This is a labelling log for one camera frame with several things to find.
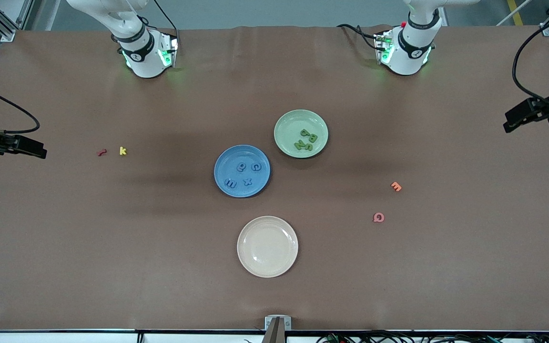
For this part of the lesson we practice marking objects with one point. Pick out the blue letter m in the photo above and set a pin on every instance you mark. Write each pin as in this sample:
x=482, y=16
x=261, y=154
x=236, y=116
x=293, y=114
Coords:
x=230, y=183

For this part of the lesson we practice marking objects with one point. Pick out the green letter B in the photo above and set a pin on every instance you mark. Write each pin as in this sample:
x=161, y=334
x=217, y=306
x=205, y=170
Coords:
x=312, y=138

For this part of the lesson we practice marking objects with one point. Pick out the blue letter a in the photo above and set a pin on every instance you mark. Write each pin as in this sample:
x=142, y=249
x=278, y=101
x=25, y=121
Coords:
x=239, y=167

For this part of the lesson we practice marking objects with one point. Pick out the green letter N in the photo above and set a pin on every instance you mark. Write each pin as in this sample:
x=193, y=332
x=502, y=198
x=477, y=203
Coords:
x=299, y=144

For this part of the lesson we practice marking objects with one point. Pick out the blue letter c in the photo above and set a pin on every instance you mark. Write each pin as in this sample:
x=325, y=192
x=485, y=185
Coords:
x=253, y=167

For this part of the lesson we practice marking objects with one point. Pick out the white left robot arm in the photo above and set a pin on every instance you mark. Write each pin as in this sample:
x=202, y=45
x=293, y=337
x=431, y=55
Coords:
x=408, y=57

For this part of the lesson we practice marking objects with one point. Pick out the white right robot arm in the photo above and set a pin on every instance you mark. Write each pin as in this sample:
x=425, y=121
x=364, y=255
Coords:
x=146, y=62

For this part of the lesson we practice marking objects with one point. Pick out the orange letter E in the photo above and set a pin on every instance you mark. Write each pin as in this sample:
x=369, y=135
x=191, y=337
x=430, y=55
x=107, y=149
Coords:
x=396, y=186

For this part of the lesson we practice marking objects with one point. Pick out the brown table cover sheet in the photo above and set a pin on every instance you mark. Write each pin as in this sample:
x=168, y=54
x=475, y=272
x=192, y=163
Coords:
x=65, y=286

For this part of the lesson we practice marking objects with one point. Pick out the pink letter Q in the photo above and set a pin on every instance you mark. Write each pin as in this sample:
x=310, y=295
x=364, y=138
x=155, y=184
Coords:
x=382, y=219

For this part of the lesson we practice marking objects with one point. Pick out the blue plate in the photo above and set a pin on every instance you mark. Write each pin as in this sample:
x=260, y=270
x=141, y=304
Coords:
x=236, y=159

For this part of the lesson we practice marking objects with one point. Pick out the green plate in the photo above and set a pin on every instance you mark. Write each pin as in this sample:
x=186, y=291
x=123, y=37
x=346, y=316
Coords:
x=289, y=126

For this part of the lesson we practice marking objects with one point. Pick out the beige plate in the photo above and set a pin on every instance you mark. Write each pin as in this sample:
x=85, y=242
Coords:
x=267, y=247

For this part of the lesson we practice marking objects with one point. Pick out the white table edge rail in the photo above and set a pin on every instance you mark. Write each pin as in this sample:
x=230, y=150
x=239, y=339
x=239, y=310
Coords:
x=65, y=338

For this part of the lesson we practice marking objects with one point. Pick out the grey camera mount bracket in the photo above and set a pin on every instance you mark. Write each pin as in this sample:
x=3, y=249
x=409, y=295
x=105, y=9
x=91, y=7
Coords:
x=269, y=323

